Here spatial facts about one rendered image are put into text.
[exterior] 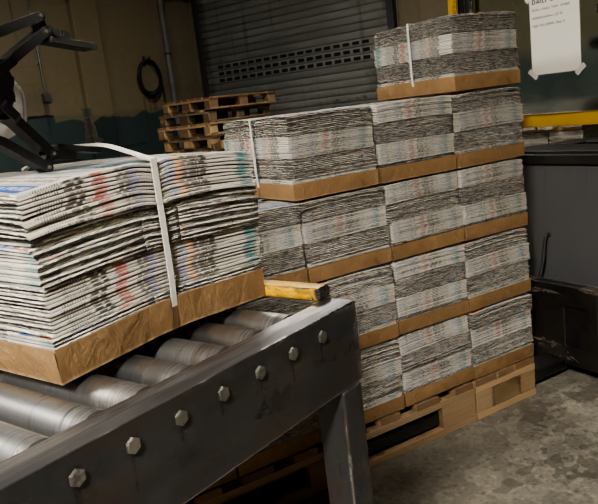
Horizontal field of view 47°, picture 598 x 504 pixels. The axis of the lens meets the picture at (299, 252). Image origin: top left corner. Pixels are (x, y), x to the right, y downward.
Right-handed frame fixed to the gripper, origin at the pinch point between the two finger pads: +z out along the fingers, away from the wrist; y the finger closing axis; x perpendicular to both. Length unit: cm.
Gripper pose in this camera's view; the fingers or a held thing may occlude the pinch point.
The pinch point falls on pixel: (86, 97)
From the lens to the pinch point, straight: 101.7
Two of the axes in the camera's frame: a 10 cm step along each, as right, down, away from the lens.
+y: 0.2, 9.9, 1.0
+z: 6.1, -0.9, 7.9
